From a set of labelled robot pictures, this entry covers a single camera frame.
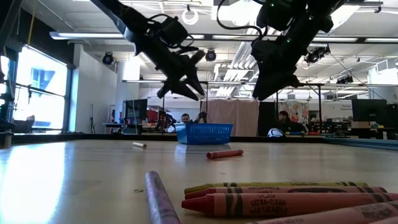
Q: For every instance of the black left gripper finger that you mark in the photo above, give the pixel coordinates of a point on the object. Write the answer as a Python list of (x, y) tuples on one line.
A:
[(186, 90), (195, 82)]

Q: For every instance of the black metal rig frame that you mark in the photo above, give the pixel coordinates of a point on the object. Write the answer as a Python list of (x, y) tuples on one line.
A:
[(163, 112), (311, 84)]

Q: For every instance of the red crayon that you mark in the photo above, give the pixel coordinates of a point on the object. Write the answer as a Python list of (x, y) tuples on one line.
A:
[(280, 190), (280, 203), (225, 154), (342, 214)]

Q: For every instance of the large window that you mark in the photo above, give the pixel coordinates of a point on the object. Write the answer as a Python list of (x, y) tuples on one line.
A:
[(40, 102)]

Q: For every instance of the long ceiling light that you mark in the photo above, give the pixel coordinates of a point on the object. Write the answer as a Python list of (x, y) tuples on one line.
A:
[(342, 39), (87, 35)]

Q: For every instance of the black panel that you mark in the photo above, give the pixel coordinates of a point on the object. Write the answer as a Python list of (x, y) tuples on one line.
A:
[(267, 118)]

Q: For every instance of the black round spotlight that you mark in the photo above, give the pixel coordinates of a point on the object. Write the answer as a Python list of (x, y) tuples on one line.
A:
[(210, 56), (108, 59)]

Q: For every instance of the black monitor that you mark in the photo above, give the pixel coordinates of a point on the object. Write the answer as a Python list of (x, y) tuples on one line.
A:
[(136, 109), (368, 110)]

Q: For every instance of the black aluminium table frame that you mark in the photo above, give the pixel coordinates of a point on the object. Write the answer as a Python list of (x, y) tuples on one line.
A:
[(93, 137)]

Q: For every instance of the pale crayon stub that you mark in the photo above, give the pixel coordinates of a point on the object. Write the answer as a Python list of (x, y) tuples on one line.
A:
[(139, 145)]

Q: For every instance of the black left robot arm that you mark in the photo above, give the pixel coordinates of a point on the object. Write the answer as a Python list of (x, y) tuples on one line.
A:
[(118, 14)]

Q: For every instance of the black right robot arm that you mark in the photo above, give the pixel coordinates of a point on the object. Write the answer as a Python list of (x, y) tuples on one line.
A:
[(311, 15)]

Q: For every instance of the beige curtain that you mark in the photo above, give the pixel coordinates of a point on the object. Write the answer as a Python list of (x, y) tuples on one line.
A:
[(242, 118)]

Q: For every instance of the black spotlight cluster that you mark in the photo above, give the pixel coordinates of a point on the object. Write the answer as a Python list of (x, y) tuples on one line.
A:
[(315, 57)]

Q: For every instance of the blue plastic basket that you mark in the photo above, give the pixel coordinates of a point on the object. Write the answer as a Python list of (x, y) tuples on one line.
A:
[(202, 133)]

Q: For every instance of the person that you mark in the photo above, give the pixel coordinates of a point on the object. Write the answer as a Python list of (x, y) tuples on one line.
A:
[(185, 118), (284, 118)]

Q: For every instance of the black equipment rack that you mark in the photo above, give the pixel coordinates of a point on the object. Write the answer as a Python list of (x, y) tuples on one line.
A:
[(6, 112)]

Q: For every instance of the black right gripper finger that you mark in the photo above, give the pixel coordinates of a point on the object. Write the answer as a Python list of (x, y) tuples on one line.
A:
[(267, 87), (287, 82)]

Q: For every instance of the yellow crayon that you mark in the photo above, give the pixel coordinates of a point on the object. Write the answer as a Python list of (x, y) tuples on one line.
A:
[(280, 184)]

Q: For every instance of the purple crayon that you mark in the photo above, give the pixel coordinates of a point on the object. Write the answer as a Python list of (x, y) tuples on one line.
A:
[(160, 199)]

